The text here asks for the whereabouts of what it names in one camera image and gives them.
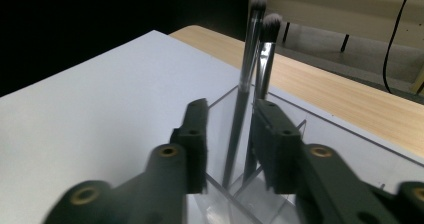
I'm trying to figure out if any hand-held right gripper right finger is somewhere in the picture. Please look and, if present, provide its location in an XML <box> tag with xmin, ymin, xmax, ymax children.
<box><xmin>249</xmin><ymin>98</ymin><xmax>303</xmax><ymax>195</ymax></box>

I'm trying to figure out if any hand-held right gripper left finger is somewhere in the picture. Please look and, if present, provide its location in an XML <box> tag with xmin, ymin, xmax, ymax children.
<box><xmin>169</xmin><ymin>98</ymin><xmax>210</xmax><ymax>195</ymax></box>

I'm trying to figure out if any clear acrylic organizer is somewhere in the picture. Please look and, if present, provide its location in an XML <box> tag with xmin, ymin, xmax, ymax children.
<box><xmin>184</xmin><ymin>83</ymin><xmax>424</xmax><ymax>224</ymax></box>

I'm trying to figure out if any wide-head black makeup brush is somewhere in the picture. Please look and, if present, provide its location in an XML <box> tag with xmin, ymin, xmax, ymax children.
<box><xmin>244</xmin><ymin>12</ymin><xmax>284</xmax><ymax>184</ymax></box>

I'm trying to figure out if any black pen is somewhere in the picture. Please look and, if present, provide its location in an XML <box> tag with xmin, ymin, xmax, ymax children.
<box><xmin>221</xmin><ymin>0</ymin><xmax>271</xmax><ymax>190</ymax></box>

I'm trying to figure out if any white table sheet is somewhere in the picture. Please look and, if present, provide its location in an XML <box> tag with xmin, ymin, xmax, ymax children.
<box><xmin>0</xmin><ymin>29</ymin><xmax>424</xmax><ymax>224</ymax></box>

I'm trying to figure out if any long beige counter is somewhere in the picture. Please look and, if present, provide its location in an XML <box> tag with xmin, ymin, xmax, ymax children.
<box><xmin>248</xmin><ymin>0</ymin><xmax>424</xmax><ymax>97</ymax></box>

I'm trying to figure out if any black bracket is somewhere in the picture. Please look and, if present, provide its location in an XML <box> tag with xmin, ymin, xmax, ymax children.
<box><xmin>340</xmin><ymin>33</ymin><xmax>351</xmax><ymax>54</ymax></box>
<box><xmin>282</xmin><ymin>21</ymin><xmax>291</xmax><ymax>44</ymax></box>

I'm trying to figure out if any black power cable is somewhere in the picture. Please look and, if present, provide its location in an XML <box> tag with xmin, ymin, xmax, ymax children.
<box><xmin>382</xmin><ymin>0</ymin><xmax>415</xmax><ymax>94</ymax></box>

